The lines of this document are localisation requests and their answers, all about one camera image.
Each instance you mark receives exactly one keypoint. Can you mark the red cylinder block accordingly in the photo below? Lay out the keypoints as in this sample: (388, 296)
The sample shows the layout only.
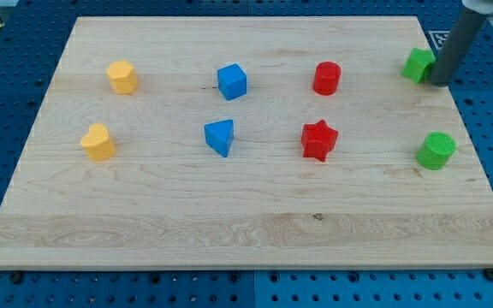
(326, 78)

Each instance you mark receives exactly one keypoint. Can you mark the green star block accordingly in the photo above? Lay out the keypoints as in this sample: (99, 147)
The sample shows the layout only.
(418, 65)

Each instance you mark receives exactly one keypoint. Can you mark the blue triangle block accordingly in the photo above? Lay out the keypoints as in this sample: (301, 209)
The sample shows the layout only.
(219, 136)

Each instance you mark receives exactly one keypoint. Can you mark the yellow hexagon block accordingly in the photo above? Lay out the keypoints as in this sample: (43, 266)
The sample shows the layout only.
(122, 77)

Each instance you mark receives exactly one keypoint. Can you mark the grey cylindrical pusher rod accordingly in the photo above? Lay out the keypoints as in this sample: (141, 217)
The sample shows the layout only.
(456, 46)

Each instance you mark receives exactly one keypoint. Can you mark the green cylinder block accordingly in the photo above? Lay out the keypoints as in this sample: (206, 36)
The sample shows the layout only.
(436, 150)

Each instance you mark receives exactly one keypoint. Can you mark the white fiducial marker tag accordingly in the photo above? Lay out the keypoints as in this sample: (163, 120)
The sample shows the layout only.
(437, 38)

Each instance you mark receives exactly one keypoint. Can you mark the white rod mount collar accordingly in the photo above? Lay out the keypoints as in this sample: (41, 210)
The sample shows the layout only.
(479, 6)

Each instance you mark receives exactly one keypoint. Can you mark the blue cube block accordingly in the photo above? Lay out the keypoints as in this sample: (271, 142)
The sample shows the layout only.
(232, 81)

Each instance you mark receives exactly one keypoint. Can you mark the red star block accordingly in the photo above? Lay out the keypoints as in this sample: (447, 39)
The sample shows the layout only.
(318, 140)

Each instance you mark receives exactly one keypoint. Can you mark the wooden board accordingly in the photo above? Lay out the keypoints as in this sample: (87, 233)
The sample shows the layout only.
(167, 201)

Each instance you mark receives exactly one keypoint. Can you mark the yellow heart block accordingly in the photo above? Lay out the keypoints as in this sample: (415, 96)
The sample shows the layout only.
(97, 143)

